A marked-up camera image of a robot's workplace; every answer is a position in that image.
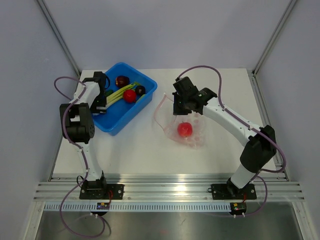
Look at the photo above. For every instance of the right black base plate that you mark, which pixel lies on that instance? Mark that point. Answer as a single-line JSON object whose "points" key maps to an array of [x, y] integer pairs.
{"points": [[223, 191]]}

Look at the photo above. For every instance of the clear pink-dotted zip bag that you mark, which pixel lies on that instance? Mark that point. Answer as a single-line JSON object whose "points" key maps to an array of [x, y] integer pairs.
{"points": [[168, 122]]}

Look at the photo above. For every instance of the white slotted cable duct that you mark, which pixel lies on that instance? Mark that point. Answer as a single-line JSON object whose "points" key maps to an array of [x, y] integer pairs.
{"points": [[198, 207]]}

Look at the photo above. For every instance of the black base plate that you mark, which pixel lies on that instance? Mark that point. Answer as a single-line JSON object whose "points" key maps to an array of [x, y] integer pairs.
{"points": [[223, 191], [99, 191]]}

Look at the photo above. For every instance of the dark red onion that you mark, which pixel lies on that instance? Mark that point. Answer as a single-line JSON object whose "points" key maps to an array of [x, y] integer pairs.
{"points": [[122, 81]]}

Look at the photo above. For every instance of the green cucumber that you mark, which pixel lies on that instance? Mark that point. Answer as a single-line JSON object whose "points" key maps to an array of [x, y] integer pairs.
{"points": [[108, 92]]}

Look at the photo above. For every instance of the blue plastic bin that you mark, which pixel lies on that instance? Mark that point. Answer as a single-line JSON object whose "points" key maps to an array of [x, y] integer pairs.
{"points": [[120, 113]]}

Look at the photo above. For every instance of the right side aluminium rail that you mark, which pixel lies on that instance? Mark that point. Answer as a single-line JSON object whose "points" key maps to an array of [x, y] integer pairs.
{"points": [[280, 160]]}

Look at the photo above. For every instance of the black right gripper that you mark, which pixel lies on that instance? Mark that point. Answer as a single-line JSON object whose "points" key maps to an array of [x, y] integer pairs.
{"points": [[177, 111]]}

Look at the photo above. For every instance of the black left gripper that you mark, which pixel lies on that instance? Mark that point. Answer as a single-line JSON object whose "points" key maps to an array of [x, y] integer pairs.
{"points": [[93, 109]]}

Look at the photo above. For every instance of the red apple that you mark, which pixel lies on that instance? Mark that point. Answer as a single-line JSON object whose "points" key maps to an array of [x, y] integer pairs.
{"points": [[184, 129]]}

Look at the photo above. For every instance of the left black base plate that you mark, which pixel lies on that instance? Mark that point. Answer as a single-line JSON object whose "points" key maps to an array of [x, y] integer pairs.
{"points": [[99, 191]]}

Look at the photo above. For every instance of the white green leek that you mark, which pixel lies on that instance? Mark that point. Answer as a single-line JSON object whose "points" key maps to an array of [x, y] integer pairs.
{"points": [[117, 95]]}

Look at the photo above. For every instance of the right aluminium frame post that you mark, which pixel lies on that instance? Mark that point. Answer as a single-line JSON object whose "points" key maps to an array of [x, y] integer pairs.
{"points": [[275, 36]]}

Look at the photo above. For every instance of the dark purple plum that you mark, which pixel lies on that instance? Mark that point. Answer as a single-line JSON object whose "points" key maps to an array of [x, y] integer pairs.
{"points": [[140, 90]]}

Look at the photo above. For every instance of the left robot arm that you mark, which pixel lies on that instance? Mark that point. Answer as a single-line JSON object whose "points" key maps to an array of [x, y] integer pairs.
{"points": [[78, 128]]}

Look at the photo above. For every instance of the left aluminium frame post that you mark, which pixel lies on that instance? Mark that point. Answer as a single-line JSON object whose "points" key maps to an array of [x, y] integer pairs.
{"points": [[58, 35]]}

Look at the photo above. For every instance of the aluminium frame post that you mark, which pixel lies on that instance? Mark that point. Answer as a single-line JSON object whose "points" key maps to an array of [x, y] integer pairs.
{"points": [[275, 36], [58, 35]]}

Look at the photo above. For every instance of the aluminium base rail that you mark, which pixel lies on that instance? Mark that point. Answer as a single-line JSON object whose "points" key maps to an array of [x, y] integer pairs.
{"points": [[174, 187]]}

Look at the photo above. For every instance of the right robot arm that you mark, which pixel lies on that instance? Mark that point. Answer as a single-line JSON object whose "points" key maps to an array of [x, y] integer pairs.
{"points": [[258, 142]]}

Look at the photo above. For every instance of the red pomegranate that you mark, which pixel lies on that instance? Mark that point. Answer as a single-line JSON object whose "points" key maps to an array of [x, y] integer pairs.
{"points": [[129, 96]]}

